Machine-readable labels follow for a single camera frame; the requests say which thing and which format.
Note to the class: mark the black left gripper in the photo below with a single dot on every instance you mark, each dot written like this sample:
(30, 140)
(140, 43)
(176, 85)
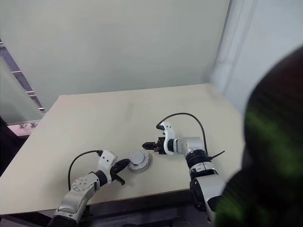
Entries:
(114, 172)

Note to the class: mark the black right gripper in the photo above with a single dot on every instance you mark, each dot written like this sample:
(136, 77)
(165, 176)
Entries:
(161, 146)

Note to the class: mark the grey round motor lid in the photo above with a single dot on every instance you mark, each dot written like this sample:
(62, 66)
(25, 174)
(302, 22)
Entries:
(138, 157)

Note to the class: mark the motor housing with copper windings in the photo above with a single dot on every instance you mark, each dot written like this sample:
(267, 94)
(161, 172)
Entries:
(139, 169)

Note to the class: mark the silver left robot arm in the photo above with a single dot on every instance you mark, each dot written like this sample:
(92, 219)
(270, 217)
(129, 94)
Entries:
(80, 186)

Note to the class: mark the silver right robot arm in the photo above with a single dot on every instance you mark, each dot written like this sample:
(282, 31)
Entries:
(194, 144)

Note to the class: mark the metal glass clamp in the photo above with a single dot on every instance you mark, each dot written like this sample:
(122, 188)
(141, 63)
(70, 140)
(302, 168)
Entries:
(33, 124)
(23, 125)

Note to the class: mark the dark blurry shape, green streaks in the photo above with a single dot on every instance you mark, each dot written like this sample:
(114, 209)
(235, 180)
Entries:
(272, 142)

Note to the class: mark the frosted glass panel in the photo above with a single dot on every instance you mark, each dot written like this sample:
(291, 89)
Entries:
(11, 99)

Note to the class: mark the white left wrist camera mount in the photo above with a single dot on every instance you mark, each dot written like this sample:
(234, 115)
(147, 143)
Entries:
(106, 158)

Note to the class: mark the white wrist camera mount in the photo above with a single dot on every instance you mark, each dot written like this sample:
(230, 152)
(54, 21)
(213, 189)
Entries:
(106, 158)
(169, 128)

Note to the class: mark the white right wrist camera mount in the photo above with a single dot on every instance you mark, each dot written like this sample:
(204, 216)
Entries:
(169, 128)

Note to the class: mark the black table frame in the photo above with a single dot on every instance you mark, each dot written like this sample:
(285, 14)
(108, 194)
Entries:
(142, 201)

